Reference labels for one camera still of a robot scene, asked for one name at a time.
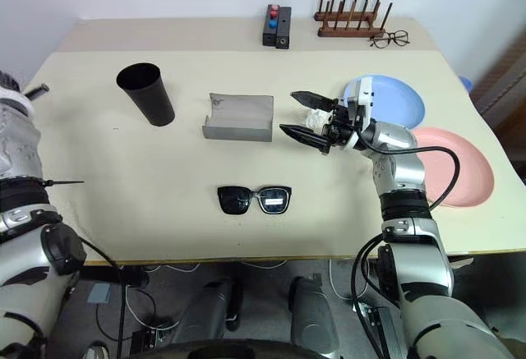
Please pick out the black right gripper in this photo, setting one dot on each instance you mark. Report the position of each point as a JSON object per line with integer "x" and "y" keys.
{"x": 343, "y": 125}

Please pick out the white paper ball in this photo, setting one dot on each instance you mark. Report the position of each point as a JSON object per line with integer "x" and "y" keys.
{"x": 316, "y": 118}

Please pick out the grey glasses case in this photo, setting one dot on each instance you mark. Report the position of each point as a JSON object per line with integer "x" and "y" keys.
{"x": 242, "y": 108}

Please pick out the black sunglasses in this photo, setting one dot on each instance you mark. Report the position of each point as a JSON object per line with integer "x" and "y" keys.
{"x": 234, "y": 201}

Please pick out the black plastic cup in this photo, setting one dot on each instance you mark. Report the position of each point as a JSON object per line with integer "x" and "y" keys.
{"x": 152, "y": 104}

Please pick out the pink plate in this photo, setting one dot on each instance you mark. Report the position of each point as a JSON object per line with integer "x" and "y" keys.
{"x": 472, "y": 170}

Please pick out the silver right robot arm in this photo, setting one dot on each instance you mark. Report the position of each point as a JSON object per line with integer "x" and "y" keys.
{"x": 419, "y": 252}

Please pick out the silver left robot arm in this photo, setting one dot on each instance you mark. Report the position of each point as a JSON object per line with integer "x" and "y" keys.
{"x": 20, "y": 149}

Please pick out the light blue plate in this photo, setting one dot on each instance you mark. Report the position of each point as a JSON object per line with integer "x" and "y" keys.
{"x": 398, "y": 100}

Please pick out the black box with coloured buttons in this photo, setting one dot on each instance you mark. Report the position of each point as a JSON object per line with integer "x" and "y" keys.
{"x": 268, "y": 36}

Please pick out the brown wooden peg rack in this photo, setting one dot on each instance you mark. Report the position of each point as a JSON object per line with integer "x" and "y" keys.
{"x": 349, "y": 32}

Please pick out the plain black box with hole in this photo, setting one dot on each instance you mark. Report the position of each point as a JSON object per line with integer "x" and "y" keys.
{"x": 283, "y": 26}

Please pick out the dark-rimmed clear eyeglasses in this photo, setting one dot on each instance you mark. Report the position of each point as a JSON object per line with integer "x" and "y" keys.
{"x": 390, "y": 38}

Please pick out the dark rounded shape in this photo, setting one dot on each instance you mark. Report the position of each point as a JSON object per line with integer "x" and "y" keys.
{"x": 205, "y": 307}
{"x": 312, "y": 314}

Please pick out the dark brown wooden furniture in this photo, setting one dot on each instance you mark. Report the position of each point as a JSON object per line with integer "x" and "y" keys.
{"x": 505, "y": 108}

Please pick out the dark curved rim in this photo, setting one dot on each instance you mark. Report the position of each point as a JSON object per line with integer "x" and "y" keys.
{"x": 230, "y": 351}

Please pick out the black zip tie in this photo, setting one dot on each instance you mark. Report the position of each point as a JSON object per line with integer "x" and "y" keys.
{"x": 61, "y": 182}

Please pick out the small grey floor box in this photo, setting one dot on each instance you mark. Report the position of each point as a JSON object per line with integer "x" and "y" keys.
{"x": 100, "y": 293}

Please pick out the white shoe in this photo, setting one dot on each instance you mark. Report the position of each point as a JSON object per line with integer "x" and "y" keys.
{"x": 96, "y": 351}

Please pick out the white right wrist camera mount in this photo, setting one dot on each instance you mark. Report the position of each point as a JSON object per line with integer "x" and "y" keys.
{"x": 363, "y": 96}

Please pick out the black floor bracket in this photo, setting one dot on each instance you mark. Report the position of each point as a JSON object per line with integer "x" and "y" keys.
{"x": 382, "y": 330}

